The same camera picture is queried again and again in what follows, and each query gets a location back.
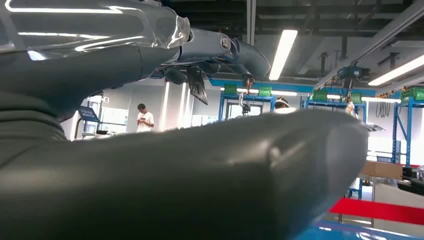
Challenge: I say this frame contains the blue overhead hoist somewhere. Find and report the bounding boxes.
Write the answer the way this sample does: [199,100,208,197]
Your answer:
[337,64,371,81]

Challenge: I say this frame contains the blue overhead crane beam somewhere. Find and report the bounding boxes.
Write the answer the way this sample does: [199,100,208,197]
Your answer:
[208,78,377,98]

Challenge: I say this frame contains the long ceiling light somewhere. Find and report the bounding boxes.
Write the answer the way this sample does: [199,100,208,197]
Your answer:
[367,54,424,87]
[268,29,298,81]

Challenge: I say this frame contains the blue metal shelf rack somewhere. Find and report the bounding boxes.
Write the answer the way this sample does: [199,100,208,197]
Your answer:
[291,221,424,240]
[217,93,276,122]
[391,97,424,168]
[303,99,368,124]

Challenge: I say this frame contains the brown cardboard box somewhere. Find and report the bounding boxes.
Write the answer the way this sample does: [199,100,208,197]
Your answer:
[361,161,404,181]

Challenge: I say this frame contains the dark blue sign board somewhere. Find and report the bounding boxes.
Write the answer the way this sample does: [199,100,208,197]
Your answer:
[73,105,100,141]

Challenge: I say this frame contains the person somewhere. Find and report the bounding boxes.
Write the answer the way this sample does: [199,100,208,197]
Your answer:
[273,96,298,115]
[136,103,156,133]

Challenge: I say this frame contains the red barrier belt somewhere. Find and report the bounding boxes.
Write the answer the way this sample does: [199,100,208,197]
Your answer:
[328,198,424,227]

